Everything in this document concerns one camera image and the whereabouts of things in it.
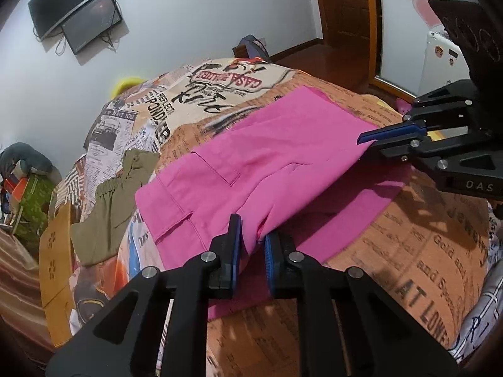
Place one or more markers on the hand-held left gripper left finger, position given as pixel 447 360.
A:
pixel 235 251

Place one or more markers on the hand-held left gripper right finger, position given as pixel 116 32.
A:
pixel 269 261

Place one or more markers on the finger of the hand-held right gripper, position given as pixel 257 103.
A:
pixel 432 149
pixel 393 131

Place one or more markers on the pink pants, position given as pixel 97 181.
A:
pixel 275 145

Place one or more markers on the small pink toy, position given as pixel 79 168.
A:
pixel 404 105

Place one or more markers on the white appliance with stickers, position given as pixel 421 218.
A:
pixel 436 70

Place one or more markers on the newspaper-print blanket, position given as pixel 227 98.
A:
pixel 412 267

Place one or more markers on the olive green garment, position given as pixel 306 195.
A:
pixel 106 212

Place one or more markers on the brown wooden door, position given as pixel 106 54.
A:
pixel 342 4

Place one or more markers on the grey blue backpack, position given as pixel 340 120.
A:
pixel 255 47

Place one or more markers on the orange flower-print sheet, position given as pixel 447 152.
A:
pixel 57 267

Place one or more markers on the white line-print cloth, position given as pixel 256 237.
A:
pixel 477 330

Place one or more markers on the yellow curved headboard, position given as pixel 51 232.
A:
pixel 125 84

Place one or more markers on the green patterned bag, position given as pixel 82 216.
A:
pixel 35 204

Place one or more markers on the striped brown curtain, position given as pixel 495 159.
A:
pixel 19 282

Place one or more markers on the orange box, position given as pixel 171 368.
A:
pixel 17 190

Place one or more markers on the small black wall monitor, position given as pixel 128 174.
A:
pixel 90 19

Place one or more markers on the large black wall television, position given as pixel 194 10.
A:
pixel 59 4

